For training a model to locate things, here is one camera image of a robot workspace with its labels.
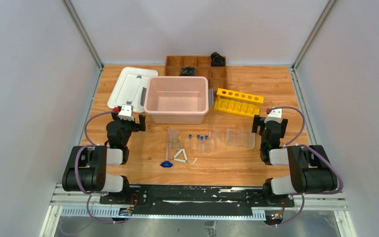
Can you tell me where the blue capped tube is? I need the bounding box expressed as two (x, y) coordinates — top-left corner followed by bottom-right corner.
(199, 136), (204, 153)
(196, 134), (201, 153)
(204, 135), (210, 153)
(189, 134), (193, 151)

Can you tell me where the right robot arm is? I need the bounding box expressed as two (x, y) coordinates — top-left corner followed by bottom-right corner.
(252, 115), (341, 206)

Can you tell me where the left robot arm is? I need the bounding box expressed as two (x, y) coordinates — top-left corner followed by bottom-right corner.
(62, 114), (146, 204)

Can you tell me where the yellow test tube rack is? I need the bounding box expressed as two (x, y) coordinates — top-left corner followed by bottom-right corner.
(214, 88), (265, 118)

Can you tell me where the white plastic lid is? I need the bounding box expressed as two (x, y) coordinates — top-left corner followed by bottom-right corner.
(107, 67), (158, 113)

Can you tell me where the glass funnel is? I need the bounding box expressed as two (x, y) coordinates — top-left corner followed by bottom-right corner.
(167, 128), (180, 142)

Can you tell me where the small glass beaker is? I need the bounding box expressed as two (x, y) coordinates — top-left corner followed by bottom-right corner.
(170, 137), (181, 152)

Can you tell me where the blue round cap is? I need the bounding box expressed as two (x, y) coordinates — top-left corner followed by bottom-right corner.
(160, 160), (173, 168)

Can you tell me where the pink plastic bin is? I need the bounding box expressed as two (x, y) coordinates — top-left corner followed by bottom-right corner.
(144, 76), (209, 124)

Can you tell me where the white clay triangle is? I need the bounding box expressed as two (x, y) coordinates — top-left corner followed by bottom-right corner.
(173, 148), (188, 163)

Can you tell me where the wooden compartment tray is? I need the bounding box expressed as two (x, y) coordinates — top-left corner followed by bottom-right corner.
(165, 55), (228, 93)

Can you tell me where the black object in tray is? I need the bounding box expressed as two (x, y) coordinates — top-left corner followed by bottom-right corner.
(179, 67), (196, 76)

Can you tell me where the black object behind tray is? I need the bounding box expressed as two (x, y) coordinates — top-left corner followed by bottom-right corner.
(210, 52), (226, 67)

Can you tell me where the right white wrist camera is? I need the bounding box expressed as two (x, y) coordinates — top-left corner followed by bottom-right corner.
(265, 109), (282, 123)

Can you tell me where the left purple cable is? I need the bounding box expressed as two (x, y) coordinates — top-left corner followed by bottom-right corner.
(74, 110), (128, 226)

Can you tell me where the purple cable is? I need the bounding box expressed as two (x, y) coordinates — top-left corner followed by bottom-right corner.
(74, 110), (128, 226)
(267, 106), (344, 227)

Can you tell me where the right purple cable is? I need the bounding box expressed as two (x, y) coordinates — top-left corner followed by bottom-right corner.
(267, 106), (344, 227)

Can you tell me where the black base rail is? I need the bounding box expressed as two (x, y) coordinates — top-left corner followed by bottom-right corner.
(99, 184), (294, 217)

